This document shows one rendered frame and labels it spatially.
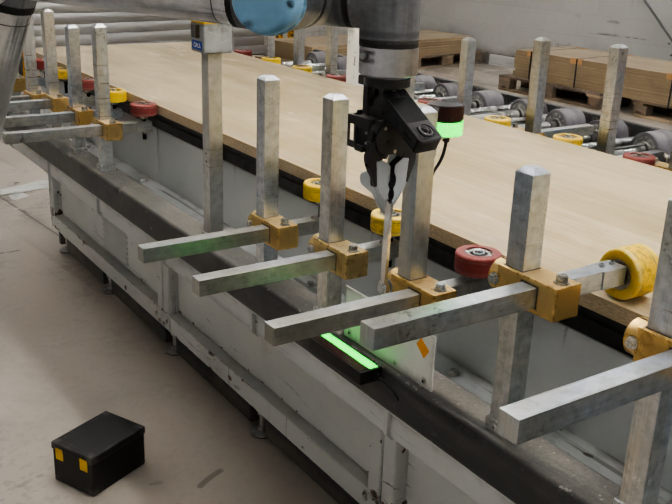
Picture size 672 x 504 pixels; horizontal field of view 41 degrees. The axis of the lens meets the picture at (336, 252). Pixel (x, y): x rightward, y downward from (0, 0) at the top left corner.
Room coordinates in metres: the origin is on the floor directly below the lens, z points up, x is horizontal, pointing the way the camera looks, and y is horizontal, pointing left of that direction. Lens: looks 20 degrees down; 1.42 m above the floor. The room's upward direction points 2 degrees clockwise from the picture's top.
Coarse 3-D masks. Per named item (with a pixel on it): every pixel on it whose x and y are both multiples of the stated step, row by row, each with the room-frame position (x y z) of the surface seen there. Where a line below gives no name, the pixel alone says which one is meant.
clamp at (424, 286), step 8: (392, 272) 1.45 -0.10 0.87; (392, 280) 1.43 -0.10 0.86; (400, 280) 1.41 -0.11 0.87; (408, 280) 1.40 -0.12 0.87; (416, 280) 1.40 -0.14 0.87; (424, 280) 1.40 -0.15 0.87; (432, 280) 1.41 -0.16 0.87; (400, 288) 1.41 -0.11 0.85; (408, 288) 1.39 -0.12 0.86; (416, 288) 1.38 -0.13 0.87; (424, 288) 1.37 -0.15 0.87; (432, 288) 1.37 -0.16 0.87; (448, 288) 1.37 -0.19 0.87; (424, 296) 1.36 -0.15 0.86; (432, 296) 1.34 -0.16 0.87; (440, 296) 1.35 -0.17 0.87; (448, 296) 1.36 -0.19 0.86; (456, 296) 1.37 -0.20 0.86; (424, 304) 1.36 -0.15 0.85
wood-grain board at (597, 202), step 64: (64, 64) 3.45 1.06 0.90; (128, 64) 3.51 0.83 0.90; (192, 64) 3.57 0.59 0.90; (256, 64) 3.64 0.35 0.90; (192, 128) 2.50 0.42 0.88; (256, 128) 2.42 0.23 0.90; (320, 128) 2.45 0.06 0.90; (512, 128) 2.55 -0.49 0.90; (448, 192) 1.85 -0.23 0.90; (512, 192) 1.87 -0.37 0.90; (576, 192) 1.88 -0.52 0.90; (640, 192) 1.90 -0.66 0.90; (576, 256) 1.47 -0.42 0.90
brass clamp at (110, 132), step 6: (96, 120) 2.65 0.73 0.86; (102, 120) 2.63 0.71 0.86; (108, 120) 2.64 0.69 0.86; (102, 126) 2.61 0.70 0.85; (108, 126) 2.58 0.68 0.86; (114, 126) 2.59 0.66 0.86; (120, 126) 2.60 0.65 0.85; (102, 132) 2.61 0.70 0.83; (108, 132) 2.58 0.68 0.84; (114, 132) 2.59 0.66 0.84; (120, 132) 2.60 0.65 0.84; (102, 138) 2.61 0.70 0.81; (108, 138) 2.58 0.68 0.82; (114, 138) 2.59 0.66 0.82; (120, 138) 2.60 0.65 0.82
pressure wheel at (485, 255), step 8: (464, 248) 1.47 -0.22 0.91; (472, 248) 1.48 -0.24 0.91; (480, 248) 1.46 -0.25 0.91; (488, 248) 1.47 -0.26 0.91; (456, 256) 1.45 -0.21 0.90; (464, 256) 1.43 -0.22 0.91; (472, 256) 1.43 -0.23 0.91; (480, 256) 1.43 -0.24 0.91; (488, 256) 1.43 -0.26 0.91; (496, 256) 1.43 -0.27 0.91; (456, 264) 1.44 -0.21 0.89; (464, 264) 1.43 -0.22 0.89; (472, 264) 1.42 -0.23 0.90; (480, 264) 1.42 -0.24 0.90; (488, 264) 1.42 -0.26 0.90; (464, 272) 1.43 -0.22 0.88; (472, 272) 1.42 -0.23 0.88; (480, 272) 1.42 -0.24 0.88
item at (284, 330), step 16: (464, 288) 1.42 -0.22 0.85; (480, 288) 1.44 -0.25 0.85; (352, 304) 1.31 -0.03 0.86; (368, 304) 1.32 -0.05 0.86; (384, 304) 1.33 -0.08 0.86; (400, 304) 1.34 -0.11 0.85; (416, 304) 1.36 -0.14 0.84; (272, 320) 1.24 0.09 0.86; (288, 320) 1.24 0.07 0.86; (304, 320) 1.25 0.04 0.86; (320, 320) 1.26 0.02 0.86; (336, 320) 1.27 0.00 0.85; (352, 320) 1.29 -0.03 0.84; (272, 336) 1.22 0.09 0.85; (288, 336) 1.23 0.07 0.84; (304, 336) 1.24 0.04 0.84
